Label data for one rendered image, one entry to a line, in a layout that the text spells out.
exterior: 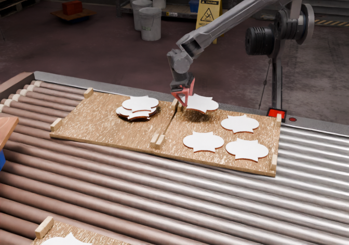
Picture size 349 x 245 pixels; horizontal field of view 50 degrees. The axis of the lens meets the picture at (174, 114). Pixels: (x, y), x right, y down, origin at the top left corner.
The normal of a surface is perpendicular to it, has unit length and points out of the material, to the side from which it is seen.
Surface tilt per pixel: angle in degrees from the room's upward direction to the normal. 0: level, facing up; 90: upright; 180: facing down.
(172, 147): 0
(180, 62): 82
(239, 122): 0
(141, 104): 0
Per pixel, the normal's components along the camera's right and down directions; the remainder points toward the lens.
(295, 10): 0.04, 0.51
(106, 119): 0.00, -0.86
